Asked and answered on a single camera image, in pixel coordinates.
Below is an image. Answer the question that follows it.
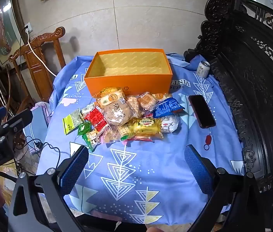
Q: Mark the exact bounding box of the carved brown wooden chair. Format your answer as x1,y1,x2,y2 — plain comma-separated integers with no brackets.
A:
8,26,67,102

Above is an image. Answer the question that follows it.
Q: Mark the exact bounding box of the dark carved wooden furniture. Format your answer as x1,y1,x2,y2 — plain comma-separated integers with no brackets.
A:
183,0,273,194

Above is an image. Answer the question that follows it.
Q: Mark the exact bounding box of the light blue paper bag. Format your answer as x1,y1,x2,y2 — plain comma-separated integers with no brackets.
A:
23,106,50,148

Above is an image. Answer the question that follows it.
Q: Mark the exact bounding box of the yellow snack packet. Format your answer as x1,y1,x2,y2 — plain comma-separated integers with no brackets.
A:
132,117,164,139

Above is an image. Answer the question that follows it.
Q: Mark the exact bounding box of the clear cracker packet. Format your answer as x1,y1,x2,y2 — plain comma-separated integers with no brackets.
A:
103,125,133,143

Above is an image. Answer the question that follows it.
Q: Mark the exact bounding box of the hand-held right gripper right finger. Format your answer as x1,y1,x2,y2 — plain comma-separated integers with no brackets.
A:
184,144,270,232

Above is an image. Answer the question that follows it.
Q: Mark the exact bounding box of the blue snack packet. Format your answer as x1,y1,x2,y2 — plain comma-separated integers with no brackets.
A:
153,97,185,119

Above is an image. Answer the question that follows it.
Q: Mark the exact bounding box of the yellow-orange snack packet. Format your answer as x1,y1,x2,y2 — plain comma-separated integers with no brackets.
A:
97,87,125,97

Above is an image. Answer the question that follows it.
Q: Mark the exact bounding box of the large clear bread packet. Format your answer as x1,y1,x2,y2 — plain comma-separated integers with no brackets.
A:
102,99,138,127

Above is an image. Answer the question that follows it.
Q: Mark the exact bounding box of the yellow-green snack packet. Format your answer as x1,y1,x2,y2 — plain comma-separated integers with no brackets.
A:
62,108,85,136

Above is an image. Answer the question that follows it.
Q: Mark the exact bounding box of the pink cracker packet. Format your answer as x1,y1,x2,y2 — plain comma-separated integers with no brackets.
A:
121,136,152,142

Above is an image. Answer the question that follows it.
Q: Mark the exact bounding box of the orange cardboard box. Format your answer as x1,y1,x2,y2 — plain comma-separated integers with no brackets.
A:
84,49,173,98

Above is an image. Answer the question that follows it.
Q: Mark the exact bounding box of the red key tag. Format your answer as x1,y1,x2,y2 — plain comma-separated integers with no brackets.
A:
203,129,213,150

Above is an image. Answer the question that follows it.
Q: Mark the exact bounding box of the clear packet with green label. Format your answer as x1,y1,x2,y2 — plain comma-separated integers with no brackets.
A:
96,93,127,108

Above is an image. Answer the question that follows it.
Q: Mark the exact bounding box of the pastry packet with orange label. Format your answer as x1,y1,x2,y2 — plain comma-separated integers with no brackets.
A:
152,93,173,101

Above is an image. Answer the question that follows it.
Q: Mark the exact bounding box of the blue printed tablecloth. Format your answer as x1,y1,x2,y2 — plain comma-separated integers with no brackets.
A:
36,52,245,225

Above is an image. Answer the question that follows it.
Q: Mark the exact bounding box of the round cake clear packet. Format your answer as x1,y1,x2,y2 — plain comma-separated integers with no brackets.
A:
138,92,157,112

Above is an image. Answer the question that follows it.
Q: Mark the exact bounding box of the black smartphone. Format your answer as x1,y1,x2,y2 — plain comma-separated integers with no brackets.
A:
188,95,216,129

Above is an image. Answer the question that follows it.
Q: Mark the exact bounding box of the white puffed snack bag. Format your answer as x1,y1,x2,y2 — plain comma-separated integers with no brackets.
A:
161,115,180,134

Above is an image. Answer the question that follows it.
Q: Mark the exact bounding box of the red biscuit packet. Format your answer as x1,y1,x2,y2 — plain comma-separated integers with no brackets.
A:
82,103,110,133

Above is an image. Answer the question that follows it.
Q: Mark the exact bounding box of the white drink can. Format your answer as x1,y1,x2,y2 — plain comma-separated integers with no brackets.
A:
196,60,210,78

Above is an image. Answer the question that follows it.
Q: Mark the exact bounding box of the small green snack packet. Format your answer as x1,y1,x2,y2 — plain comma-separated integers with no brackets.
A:
77,122,92,136

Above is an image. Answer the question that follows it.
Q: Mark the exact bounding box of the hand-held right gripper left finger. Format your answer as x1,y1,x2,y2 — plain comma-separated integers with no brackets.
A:
7,145,90,232

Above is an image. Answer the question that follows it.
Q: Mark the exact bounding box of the white power cable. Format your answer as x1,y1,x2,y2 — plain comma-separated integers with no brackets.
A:
24,28,57,77

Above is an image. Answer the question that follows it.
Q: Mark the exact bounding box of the green nut packet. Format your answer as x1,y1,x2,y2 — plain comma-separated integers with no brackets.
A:
82,129,102,152

